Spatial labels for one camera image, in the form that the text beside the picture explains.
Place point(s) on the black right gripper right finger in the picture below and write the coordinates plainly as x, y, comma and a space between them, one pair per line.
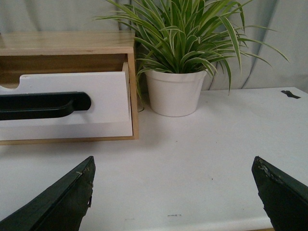
284, 198

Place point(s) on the white drawer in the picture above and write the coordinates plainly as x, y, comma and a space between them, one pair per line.
108, 116

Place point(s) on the wooden drawer cabinet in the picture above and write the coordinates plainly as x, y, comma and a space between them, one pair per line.
24, 53

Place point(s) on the black tape piece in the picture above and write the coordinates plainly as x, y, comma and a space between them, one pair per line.
290, 94

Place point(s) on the grey fabric backdrop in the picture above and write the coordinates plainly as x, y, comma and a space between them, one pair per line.
282, 26

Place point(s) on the black drawer handle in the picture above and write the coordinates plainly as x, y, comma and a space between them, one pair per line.
42, 105

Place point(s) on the green spider plant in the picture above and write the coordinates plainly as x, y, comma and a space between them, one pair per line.
185, 36

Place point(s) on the white plant pot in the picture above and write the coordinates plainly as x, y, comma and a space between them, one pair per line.
174, 95

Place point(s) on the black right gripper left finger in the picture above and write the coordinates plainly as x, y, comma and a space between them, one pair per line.
61, 207

